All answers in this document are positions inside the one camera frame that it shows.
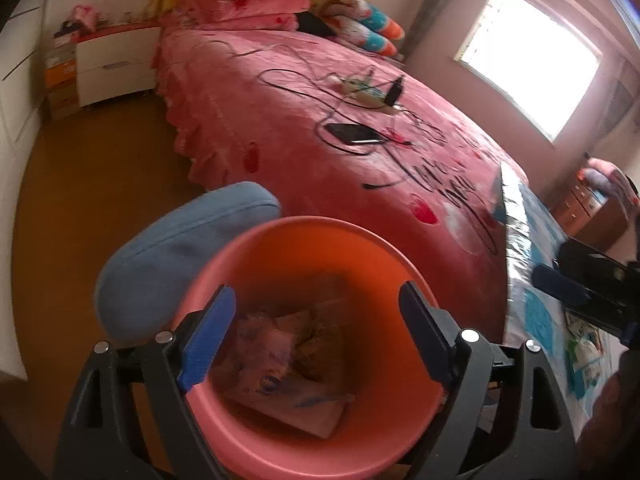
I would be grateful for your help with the window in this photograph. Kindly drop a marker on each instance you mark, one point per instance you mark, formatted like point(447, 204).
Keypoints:
point(530, 60)

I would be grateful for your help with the pink pillows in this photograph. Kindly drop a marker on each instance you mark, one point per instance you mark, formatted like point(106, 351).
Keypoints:
point(240, 10)

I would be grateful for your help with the white blue plastic bag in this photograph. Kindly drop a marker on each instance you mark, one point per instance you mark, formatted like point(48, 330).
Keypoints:
point(270, 385)

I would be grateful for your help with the black phone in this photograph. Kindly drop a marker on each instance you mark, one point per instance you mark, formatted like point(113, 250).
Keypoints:
point(352, 133)

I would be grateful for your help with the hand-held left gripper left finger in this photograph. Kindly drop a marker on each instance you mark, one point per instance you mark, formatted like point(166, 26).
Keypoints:
point(207, 340)

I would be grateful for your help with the white standing air conditioner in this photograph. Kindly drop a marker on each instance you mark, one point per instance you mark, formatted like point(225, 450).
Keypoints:
point(430, 10)

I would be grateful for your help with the striped rolled blanket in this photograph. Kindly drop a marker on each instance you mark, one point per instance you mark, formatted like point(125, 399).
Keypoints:
point(380, 20)

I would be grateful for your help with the brown snack packet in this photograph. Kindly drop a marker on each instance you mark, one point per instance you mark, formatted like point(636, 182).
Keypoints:
point(317, 355)

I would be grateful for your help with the blue white checkered tablecloth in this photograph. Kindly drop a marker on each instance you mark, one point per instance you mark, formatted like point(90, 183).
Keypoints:
point(537, 310)

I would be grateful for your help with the wooden cabinet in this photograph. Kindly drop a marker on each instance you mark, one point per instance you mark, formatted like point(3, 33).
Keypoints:
point(590, 215)

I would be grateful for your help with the bed with pink cover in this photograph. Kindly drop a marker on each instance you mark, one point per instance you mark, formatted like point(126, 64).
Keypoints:
point(280, 110)

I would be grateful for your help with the orange blue patterned bolster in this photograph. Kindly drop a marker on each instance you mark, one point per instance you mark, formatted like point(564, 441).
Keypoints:
point(370, 41)

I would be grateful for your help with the white nightstand red top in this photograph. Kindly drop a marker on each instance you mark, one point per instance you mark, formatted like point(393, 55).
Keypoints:
point(115, 60)

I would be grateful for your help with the black cloth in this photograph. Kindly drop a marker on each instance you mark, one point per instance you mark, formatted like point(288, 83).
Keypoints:
point(315, 25)

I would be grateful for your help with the white wardrobe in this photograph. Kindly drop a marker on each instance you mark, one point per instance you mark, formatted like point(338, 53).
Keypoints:
point(20, 85)

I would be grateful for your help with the white power strip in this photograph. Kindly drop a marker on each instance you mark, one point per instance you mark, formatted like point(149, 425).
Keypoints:
point(365, 92)

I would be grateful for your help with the black power adapter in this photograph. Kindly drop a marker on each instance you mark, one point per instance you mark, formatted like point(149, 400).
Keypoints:
point(395, 91)

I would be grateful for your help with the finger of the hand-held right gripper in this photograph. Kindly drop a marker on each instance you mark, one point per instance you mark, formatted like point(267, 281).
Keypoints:
point(600, 320)
point(557, 282)

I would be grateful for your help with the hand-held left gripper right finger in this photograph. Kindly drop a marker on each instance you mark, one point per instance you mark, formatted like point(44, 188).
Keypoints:
point(425, 330)

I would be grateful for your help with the blue chair cushion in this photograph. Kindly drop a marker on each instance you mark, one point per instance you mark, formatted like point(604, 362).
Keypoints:
point(165, 260)

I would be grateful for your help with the person's right forearm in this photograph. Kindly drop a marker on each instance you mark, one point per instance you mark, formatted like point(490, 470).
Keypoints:
point(615, 420)

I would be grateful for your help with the orange plastic bin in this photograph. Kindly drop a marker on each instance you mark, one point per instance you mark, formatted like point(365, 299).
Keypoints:
point(300, 260)

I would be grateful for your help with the blue white packet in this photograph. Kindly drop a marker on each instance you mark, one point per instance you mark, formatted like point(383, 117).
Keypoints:
point(582, 355)

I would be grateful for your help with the folded patterned bedding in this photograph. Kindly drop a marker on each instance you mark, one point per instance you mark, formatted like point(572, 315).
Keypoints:
point(610, 180)

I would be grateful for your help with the stacked cardboard boxes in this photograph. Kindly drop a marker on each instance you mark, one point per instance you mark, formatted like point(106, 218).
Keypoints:
point(60, 75)

